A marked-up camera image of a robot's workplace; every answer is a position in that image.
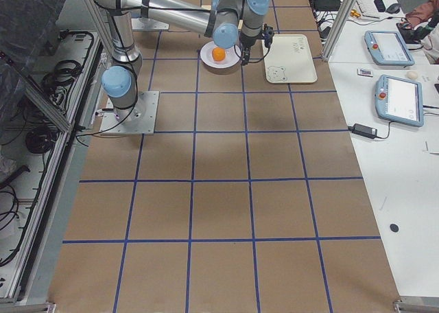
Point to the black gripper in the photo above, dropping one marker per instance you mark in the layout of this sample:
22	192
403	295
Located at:
246	44

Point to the orange fruit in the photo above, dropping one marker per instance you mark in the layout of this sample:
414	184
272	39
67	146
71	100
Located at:
218	54

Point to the cream bear tray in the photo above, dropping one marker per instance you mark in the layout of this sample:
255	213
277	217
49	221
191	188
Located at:
289	60

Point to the small white box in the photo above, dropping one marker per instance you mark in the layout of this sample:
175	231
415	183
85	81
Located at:
365	72

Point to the black power adapter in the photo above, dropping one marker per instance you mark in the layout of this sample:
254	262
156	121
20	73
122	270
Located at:
363	131

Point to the upper blue teach pendant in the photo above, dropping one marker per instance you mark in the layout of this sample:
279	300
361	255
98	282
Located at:
388	48

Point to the blue teach pendant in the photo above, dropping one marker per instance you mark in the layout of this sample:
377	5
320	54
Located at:
399	100
388	48

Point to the black computer mouse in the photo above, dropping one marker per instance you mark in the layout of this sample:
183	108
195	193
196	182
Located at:
393	8

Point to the lower blue teach pendant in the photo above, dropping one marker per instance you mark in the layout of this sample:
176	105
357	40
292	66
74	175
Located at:
399	100

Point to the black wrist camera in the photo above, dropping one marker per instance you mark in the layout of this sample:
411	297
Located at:
268	34

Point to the aluminium frame post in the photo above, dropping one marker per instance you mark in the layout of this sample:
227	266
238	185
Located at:
337	27

